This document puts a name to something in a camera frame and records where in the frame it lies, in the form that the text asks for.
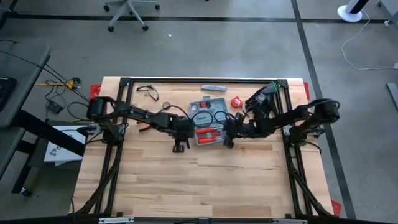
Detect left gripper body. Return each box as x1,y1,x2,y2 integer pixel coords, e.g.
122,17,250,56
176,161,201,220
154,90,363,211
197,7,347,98
169,116,197,140

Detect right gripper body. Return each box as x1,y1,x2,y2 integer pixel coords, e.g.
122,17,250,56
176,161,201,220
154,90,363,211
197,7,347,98
223,113,251,139

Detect red tape measure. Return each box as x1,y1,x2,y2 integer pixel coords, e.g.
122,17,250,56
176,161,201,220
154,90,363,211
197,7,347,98
230,96,244,109

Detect grey plastic tool case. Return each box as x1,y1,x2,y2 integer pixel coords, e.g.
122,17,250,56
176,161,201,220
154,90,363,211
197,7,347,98
187,97,228,146

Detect grey utility knife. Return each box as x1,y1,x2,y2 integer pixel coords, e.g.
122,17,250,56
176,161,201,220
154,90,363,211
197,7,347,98
200,85,228,93

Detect black work gloves pair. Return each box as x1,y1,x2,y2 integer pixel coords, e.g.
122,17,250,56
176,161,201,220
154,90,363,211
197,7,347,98
244,81,280,118

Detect clear safety glasses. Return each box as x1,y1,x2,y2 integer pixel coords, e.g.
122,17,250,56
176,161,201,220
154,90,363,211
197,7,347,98
136,85,160,102

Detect white cardboard box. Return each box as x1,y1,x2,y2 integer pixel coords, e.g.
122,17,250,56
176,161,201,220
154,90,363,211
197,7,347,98
43,125,86,164

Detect black side table legs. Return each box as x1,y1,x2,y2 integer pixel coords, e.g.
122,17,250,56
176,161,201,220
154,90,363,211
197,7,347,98
11,108,86,197

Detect office chair base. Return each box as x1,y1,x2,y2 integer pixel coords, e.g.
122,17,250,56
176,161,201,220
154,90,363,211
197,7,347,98
103,0,161,32

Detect white round-base floor stand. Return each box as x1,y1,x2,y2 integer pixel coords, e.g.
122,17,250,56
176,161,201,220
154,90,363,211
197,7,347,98
337,0,370,23

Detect grey metal floor foot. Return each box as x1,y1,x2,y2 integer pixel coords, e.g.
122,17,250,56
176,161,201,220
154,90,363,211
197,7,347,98
386,82,398,110

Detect low grey side table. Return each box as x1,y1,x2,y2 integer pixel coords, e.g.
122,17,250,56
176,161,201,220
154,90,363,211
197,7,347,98
0,126,26,180

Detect black keyboard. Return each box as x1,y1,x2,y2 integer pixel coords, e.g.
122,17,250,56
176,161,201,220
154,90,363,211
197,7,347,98
0,77,17,111

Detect grey metal table leg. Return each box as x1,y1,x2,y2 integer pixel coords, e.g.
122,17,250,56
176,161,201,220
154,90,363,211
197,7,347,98
377,0,398,19

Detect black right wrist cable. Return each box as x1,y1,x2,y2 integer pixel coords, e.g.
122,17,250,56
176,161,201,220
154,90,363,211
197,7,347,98
213,109,249,127

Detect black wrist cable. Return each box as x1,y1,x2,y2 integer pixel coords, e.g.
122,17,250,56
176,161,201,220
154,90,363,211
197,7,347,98
213,109,249,127
155,103,215,129

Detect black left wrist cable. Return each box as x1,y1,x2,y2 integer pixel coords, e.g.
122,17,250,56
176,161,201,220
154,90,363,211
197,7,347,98
155,103,215,129

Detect black aluminium table frame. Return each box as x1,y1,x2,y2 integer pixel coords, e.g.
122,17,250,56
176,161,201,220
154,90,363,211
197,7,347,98
74,77,335,218

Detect black table edge rail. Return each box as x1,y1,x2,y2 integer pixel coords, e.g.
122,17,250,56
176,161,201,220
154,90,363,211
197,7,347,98
0,213,398,224

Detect black clamp with grey bracket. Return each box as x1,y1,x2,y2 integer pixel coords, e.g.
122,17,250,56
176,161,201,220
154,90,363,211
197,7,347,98
76,123,103,137

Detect silver rail bracket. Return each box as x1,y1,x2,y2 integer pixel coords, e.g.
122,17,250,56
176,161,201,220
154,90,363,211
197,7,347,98
98,217,136,224
272,218,308,224

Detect yellow cable with plug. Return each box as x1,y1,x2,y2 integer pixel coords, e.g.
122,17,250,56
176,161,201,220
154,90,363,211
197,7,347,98
34,80,76,90

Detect white floor cable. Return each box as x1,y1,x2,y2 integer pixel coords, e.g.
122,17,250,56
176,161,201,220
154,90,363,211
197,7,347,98
341,11,398,71

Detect black floor cable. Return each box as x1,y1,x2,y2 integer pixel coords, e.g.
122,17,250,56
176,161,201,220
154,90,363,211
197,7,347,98
0,49,90,100

